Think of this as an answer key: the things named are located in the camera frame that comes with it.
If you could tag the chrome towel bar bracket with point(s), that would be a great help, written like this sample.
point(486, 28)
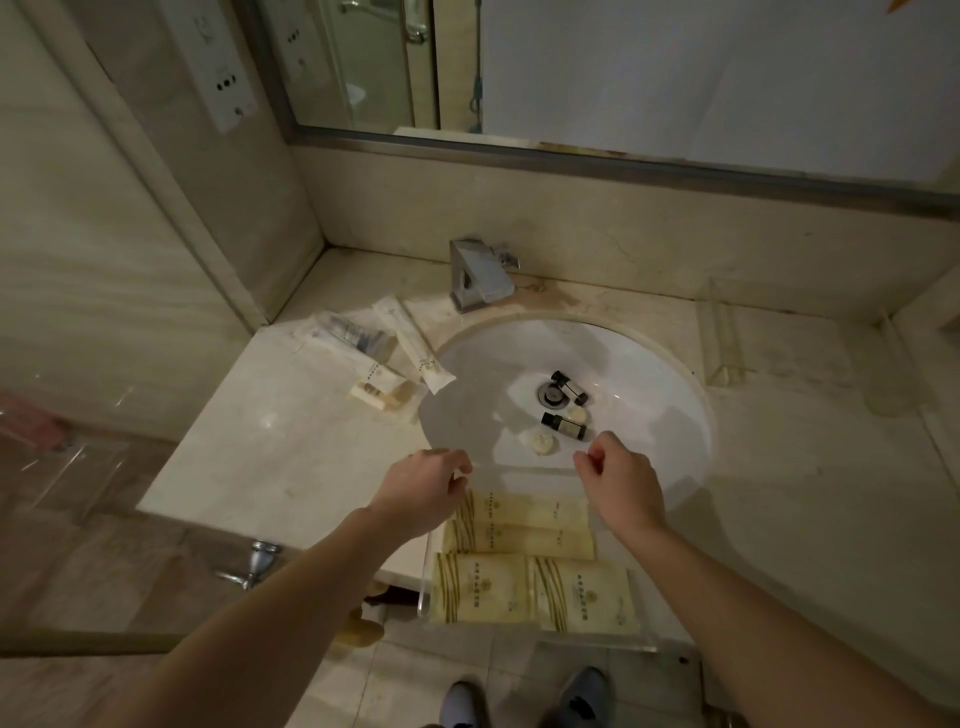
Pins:
point(259, 562)

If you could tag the white paper sheet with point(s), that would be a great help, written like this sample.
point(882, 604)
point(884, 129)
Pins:
point(712, 75)

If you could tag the person's left shoe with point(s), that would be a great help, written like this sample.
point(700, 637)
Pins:
point(463, 709)

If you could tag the person's right shoe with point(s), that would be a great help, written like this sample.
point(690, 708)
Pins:
point(581, 701)

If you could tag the white wall outlet panel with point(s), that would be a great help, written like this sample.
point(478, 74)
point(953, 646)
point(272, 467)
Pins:
point(210, 67)

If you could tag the small round soap packet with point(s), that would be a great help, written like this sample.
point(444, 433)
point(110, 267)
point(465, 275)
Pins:
point(576, 414)
point(541, 442)

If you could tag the yellow cloth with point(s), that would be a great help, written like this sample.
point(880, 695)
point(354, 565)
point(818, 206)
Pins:
point(360, 626)

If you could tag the chrome sink drain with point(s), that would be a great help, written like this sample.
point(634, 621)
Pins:
point(549, 394)

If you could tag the person's shoe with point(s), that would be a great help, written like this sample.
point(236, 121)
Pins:
point(581, 701)
point(463, 709)

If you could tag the white sink basin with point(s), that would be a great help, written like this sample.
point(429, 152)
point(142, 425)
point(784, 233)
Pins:
point(645, 405)

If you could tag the clear razor packet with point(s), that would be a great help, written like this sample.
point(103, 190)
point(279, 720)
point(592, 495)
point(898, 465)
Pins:
point(352, 337)

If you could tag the pink plastic bottle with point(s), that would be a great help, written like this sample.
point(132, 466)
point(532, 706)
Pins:
point(34, 424)

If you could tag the metal-framed wall mirror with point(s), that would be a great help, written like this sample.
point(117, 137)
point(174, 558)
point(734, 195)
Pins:
point(375, 67)

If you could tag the clear acrylic organizer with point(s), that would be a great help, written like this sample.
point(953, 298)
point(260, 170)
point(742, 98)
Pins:
point(720, 337)

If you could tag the small black-capped bottle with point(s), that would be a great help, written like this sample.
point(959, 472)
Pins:
point(564, 426)
point(570, 387)

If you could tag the person's right forearm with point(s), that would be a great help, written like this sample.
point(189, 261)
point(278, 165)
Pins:
point(750, 645)

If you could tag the chrome faucet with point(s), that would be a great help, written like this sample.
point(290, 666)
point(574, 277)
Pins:
point(480, 277)

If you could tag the person's left hand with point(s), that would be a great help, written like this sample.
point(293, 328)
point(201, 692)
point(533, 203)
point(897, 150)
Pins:
point(416, 491)

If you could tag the person's right hand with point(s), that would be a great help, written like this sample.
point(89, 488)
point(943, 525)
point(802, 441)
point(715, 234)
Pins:
point(622, 491)

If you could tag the clear acrylic tray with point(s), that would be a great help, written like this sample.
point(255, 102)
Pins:
point(609, 544)

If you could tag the small cream box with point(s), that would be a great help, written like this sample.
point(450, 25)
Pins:
point(379, 395)

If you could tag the person's left forearm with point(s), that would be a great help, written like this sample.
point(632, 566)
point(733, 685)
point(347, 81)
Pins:
point(262, 645)

